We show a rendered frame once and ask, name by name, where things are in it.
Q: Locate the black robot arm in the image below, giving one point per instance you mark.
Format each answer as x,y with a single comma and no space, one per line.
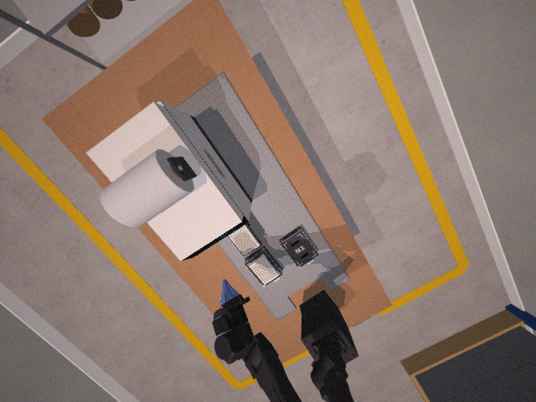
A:
328,374

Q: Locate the white cylinder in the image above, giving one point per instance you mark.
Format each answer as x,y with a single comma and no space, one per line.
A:
144,191

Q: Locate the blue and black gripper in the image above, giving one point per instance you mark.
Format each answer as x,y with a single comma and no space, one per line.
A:
230,297

